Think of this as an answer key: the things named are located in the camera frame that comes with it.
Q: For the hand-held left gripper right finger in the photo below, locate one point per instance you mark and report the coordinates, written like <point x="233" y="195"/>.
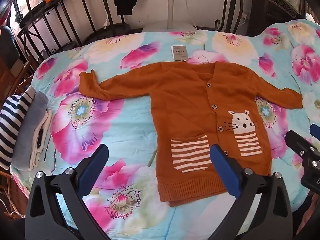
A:
<point x="223" y="170"/>

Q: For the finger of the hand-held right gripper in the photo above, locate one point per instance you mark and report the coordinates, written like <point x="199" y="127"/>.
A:
<point x="297" y="142"/>

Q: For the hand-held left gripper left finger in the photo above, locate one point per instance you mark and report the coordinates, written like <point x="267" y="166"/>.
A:
<point x="93" y="165"/>

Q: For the orange knitted cardigan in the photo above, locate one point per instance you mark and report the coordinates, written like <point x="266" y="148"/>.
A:
<point x="180" y="100"/>

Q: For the stack of folded clothes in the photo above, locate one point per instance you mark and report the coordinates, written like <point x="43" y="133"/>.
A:
<point x="30" y="130"/>

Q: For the floral printed blanket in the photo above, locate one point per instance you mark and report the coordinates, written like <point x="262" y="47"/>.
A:
<point x="125" y="135"/>

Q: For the white folded garment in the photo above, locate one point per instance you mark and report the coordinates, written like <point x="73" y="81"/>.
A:
<point x="35" y="155"/>

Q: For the striped folded garment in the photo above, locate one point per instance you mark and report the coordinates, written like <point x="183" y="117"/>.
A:
<point x="10" y="130"/>

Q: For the brown wooden furniture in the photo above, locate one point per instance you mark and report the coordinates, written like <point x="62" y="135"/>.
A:
<point x="15" y="72"/>

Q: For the grey paper hang tag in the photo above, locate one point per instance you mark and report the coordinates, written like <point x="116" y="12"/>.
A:
<point x="179" y="53"/>

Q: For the white fan stand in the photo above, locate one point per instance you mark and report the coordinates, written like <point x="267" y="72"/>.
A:
<point x="170" y="5"/>

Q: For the black metal bed frame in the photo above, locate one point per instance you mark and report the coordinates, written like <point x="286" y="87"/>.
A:
<point x="40" y="12"/>

